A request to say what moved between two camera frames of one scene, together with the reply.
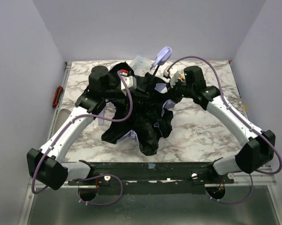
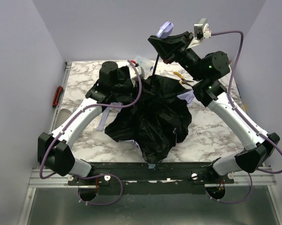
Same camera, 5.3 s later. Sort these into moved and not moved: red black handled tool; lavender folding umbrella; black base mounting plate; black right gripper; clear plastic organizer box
Moved: black right gripper; lavender folding umbrella
Not moved: clear plastic organizer box; red black handled tool; black base mounting plate
